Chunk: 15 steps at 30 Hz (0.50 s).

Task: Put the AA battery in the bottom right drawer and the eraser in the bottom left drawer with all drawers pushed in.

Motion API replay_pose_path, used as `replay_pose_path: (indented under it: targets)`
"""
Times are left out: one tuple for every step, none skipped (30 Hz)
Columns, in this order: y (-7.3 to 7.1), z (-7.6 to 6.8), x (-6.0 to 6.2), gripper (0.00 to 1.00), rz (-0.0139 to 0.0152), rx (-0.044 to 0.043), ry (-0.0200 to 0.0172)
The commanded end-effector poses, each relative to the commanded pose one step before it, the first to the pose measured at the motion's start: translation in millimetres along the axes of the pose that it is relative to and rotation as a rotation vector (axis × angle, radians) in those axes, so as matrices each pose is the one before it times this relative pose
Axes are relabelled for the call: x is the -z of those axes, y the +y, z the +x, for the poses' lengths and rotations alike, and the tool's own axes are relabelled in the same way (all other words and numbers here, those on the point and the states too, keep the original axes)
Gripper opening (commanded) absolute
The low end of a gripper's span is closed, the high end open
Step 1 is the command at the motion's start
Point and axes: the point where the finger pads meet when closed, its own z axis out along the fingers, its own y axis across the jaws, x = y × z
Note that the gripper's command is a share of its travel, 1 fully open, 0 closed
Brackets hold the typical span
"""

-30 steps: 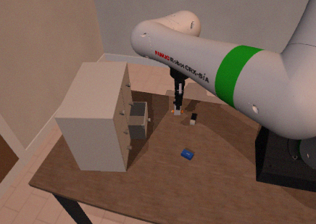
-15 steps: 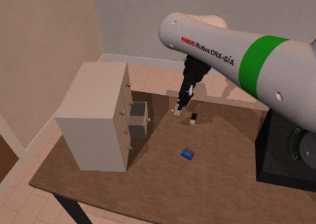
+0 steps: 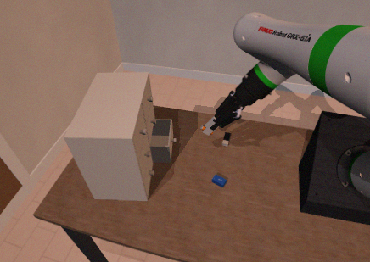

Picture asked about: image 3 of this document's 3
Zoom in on tan wooden drawer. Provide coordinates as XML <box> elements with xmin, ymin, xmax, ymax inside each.
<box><xmin>146</xmin><ymin>102</ymin><xmax>156</xmax><ymax>144</ymax></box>
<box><xmin>143</xmin><ymin>154</ymin><xmax>154</xmax><ymax>198</ymax></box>
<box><xmin>150</xmin><ymin>119</ymin><xmax>177</xmax><ymax>163</ymax></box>
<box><xmin>138</xmin><ymin>134</ymin><xmax>150</xmax><ymax>178</ymax></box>
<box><xmin>133</xmin><ymin>105</ymin><xmax>147</xmax><ymax>160</ymax></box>
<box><xmin>142</xmin><ymin>78</ymin><xmax>153</xmax><ymax>122</ymax></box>

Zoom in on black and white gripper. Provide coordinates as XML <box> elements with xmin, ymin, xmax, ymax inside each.
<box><xmin>203</xmin><ymin>82</ymin><xmax>258</xmax><ymax>135</ymax></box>

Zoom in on blue rectangular block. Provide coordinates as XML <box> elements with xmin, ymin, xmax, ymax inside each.
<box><xmin>211</xmin><ymin>175</ymin><xmax>227</xmax><ymax>188</ymax></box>

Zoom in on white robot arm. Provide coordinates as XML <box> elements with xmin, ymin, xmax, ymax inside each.
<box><xmin>233</xmin><ymin>12</ymin><xmax>370</xmax><ymax>198</ymax></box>

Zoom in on beige small chest of drawers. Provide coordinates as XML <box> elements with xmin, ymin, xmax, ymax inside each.
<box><xmin>64</xmin><ymin>72</ymin><xmax>149</xmax><ymax>201</ymax></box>

